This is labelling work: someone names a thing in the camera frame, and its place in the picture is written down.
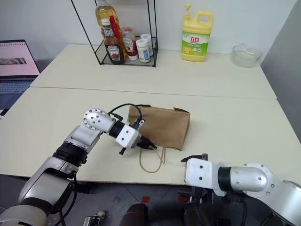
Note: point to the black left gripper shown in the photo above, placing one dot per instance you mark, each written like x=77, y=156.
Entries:
x=140, y=141

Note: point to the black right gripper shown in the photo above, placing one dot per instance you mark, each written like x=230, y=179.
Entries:
x=203, y=156

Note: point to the brown paper bag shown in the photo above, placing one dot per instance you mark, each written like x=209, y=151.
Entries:
x=162, y=127

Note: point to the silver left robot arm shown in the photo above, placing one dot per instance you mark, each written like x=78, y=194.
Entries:
x=47, y=179

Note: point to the dark rounded shape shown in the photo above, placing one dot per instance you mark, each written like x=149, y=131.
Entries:
x=137, y=215

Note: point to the white spice jar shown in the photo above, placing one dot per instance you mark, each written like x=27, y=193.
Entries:
x=143, y=53
x=148, y=38

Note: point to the dark glass ketchup bottle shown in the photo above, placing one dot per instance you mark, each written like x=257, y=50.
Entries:
x=114, y=53

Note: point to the red squeeze ketchup bottle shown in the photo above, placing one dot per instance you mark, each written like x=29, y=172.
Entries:
x=130, y=44

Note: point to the yellow dish soap jug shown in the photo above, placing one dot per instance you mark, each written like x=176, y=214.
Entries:
x=195, y=44

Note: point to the clear glass bowl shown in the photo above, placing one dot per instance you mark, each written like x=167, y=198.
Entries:
x=247, y=56

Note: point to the grey partition panel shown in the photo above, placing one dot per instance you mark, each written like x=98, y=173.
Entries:
x=287, y=70

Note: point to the clear cooking oil bottle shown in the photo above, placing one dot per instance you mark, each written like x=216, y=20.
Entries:
x=103, y=11

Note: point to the open laptop computer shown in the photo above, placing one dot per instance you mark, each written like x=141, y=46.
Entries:
x=14, y=63

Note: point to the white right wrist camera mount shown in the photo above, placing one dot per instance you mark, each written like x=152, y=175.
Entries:
x=200, y=174

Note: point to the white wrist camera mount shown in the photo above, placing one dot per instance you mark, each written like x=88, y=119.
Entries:
x=200, y=174
x=126, y=137

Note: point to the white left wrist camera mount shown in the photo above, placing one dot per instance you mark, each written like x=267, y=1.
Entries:
x=126, y=137

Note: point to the small metal bracket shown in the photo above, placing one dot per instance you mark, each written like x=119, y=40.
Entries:
x=96, y=217

